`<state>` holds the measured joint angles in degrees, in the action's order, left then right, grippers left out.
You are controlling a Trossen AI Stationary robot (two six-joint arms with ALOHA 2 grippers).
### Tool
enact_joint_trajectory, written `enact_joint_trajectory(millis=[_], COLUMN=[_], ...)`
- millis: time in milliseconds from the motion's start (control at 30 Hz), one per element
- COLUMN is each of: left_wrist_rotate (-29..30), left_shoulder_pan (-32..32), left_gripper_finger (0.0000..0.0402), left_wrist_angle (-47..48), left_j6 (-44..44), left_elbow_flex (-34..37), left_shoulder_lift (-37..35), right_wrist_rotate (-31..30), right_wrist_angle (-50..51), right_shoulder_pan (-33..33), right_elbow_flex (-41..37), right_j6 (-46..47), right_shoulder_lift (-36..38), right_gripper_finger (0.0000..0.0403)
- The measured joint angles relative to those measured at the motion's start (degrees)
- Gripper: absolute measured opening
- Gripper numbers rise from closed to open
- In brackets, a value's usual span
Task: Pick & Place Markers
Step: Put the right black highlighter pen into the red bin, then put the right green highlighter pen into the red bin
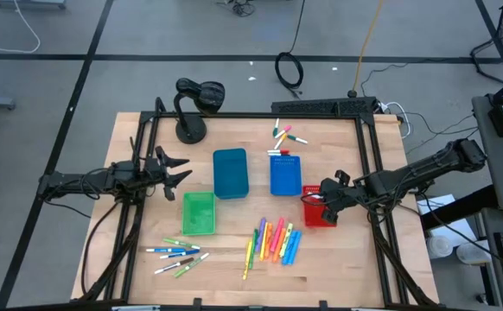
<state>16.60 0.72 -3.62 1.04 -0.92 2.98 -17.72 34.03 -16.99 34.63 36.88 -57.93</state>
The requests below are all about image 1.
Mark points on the black aluminium table frame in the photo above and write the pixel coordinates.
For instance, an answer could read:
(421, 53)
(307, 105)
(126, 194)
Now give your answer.
(251, 116)

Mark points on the grey cart base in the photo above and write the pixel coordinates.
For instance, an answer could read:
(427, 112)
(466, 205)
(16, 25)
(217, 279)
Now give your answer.
(29, 3)

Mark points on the pink highlighter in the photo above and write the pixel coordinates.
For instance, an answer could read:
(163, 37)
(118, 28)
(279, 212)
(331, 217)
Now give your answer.
(277, 233)

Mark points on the slim yellow highlighter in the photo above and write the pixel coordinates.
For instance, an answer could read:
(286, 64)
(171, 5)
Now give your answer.
(247, 259)

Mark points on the purple highlighter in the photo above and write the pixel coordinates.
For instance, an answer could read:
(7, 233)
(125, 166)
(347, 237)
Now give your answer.
(260, 231)

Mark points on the red cap whiteboard marker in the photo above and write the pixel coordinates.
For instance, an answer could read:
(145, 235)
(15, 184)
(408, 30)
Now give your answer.
(278, 151)

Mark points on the blue plastic basket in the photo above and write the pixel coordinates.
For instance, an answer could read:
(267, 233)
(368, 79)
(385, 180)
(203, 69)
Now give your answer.
(286, 177)

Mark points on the clear plastic cup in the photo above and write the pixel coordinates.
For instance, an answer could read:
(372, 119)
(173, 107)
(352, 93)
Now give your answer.
(472, 252)
(439, 246)

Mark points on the yellow cap whiteboard marker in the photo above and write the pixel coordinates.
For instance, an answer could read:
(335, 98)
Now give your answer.
(281, 141)

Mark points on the red plastic basket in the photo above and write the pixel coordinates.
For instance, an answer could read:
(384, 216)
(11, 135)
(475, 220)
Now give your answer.
(314, 218)

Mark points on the black desk crossbar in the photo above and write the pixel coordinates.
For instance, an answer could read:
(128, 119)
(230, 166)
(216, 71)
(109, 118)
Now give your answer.
(459, 207)

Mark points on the green plastic basket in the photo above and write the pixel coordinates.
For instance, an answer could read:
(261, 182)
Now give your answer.
(198, 213)

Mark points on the white paper sheets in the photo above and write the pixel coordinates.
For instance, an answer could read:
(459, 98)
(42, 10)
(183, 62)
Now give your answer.
(439, 205)

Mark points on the green cap whiteboard marker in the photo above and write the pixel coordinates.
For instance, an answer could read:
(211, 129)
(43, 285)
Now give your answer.
(297, 138)
(275, 128)

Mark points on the green barrel marker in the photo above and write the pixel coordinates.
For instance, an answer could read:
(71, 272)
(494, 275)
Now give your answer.
(191, 264)
(181, 243)

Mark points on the blue barrel marker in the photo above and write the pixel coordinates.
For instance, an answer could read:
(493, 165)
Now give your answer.
(165, 249)
(180, 254)

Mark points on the teal plastic bin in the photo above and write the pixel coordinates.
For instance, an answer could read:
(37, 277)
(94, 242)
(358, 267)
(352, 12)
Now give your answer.
(231, 173)

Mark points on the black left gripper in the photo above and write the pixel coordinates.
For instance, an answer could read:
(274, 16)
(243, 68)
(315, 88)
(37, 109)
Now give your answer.
(154, 170)

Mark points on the thick yellow highlighter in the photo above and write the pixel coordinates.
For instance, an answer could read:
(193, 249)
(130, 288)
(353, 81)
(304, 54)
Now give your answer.
(263, 246)

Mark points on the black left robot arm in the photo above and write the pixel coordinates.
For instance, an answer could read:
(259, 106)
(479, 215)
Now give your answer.
(70, 181)

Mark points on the light green highlighter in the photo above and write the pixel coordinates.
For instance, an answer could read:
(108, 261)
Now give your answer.
(286, 239)

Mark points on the pink cap whiteboard marker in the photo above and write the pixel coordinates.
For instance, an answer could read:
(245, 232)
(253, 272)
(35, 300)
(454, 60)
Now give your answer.
(284, 130)

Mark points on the blue highlighter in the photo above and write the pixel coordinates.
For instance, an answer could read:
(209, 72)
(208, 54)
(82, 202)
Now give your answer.
(289, 248)
(296, 246)

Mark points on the black gooseneck desk lamp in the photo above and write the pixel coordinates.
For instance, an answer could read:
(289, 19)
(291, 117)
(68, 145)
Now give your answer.
(191, 131)

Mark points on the brown cap white marker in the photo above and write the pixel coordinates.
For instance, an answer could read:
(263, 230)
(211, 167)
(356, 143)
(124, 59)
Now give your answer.
(173, 265)

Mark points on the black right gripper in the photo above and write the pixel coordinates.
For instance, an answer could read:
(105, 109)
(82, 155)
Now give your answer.
(345, 194)

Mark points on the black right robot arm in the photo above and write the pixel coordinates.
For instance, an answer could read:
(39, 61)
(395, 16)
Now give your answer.
(428, 166)

